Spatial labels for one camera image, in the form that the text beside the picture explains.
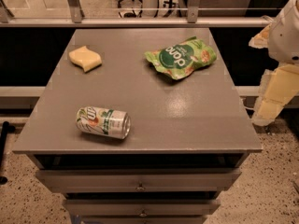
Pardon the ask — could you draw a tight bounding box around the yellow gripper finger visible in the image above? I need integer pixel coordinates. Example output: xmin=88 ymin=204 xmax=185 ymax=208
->
xmin=251 ymin=63 xmax=299 ymax=126
xmin=249 ymin=25 xmax=271 ymax=49

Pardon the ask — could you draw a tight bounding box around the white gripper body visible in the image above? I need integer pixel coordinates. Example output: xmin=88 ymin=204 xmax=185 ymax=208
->
xmin=268 ymin=0 xmax=299 ymax=63

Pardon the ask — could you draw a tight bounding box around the green rice chip bag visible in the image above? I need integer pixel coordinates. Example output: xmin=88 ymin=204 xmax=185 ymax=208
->
xmin=145 ymin=36 xmax=217 ymax=80

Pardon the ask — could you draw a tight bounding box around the grey drawer cabinet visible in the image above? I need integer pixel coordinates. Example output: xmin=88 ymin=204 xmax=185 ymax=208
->
xmin=14 ymin=28 xmax=262 ymax=224

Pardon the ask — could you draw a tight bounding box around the top grey drawer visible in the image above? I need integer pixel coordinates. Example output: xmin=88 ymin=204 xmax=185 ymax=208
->
xmin=36 ymin=168 xmax=241 ymax=193

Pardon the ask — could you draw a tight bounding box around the grey drawer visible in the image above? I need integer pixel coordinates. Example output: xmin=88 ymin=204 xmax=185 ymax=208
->
xmin=64 ymin=200 xmax=220 ymax=217
xmin=36 ymin=168 xmax=241 ymax=193

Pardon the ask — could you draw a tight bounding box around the white green soda can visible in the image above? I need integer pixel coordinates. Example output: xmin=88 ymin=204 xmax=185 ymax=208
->
xmin=76 ymin=106 xmax=131 ymax=139

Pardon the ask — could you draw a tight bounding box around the yellow sponge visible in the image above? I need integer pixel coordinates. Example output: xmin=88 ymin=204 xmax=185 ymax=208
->
xmin=69 ymin=46 xmax=102 ymax=73

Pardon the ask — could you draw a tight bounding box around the middle grey drawer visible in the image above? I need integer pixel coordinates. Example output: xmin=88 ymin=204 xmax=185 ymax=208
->
xmin=64 ymin=200 xmax=220 ymax=217

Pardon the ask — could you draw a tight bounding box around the black pole stand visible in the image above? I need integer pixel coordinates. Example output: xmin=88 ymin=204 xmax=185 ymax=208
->
xmin=0 ymin=120 xmax=16 ymax=186

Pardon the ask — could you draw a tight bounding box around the metal railing frame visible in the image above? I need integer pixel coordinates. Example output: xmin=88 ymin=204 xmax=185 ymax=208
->
xmin=0 ymin=0 xmax=274 ymax=28

